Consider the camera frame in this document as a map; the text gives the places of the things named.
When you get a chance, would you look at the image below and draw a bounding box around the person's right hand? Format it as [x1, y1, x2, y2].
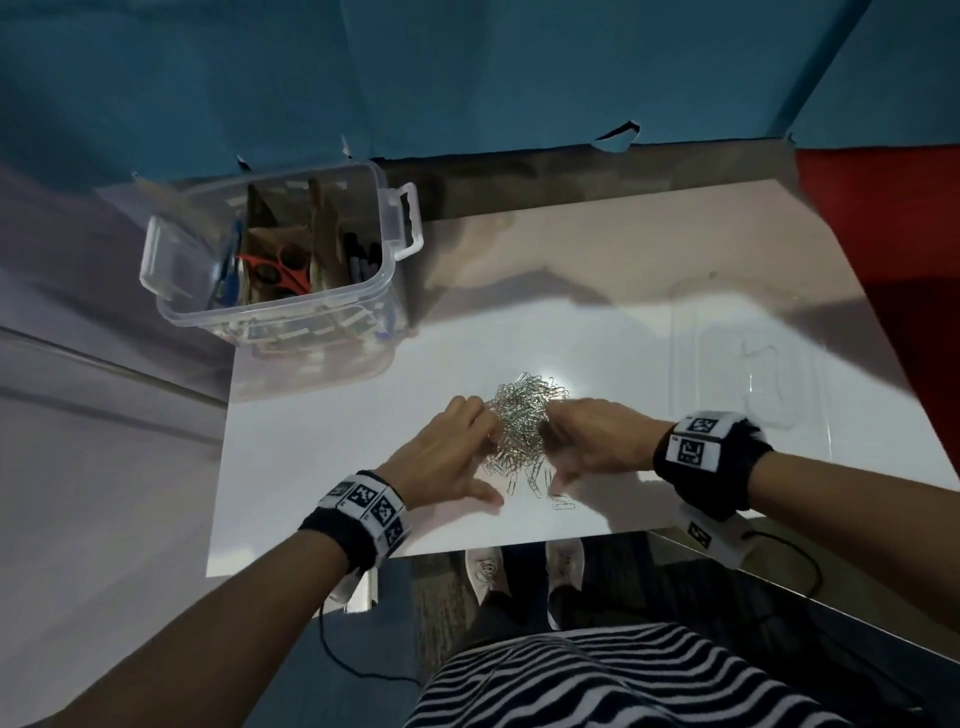
[541, 397, 676, 498]

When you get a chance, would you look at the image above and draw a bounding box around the person's left hand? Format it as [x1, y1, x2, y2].
[374, 395, 505, 513]

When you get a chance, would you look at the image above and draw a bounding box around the pile of silver paper clips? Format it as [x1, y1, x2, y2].
[479, 372, 579, 513]

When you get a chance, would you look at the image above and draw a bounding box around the clear plastic lid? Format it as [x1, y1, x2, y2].
[667, 275, 838, 459]

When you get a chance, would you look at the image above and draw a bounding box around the pile of blue white pens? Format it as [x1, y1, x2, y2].
[208, 221, 245, 310]

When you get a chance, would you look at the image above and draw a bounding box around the clear plastic storage box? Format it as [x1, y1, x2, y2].
[139, 159, 425, 350]

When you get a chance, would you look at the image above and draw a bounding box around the person's right forearm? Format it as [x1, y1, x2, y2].
[749, 449, 960, 639]

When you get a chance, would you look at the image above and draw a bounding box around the person's left forearm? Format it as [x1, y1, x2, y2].
[29, 528, 354, 728]

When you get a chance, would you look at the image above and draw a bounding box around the white shoe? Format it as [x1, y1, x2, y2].
[545, 538, 586, 631]
[464, 547, 515, 607]

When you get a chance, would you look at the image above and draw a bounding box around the striped shirt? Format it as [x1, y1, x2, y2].
[404, 622, 856, 728]

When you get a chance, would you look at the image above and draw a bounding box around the brown cardboard divider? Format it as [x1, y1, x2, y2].
[239, 178, 354, 301]

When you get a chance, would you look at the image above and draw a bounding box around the red object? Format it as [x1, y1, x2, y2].
[794, 146, 960, 474]

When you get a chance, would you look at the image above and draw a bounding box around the blue backdrop cloth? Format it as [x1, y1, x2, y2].
[0, 0, 960, 196]

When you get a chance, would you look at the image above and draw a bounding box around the black camera cable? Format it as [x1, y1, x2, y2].
[746, 530, 824, 600]
[318, 603, 421, 688]

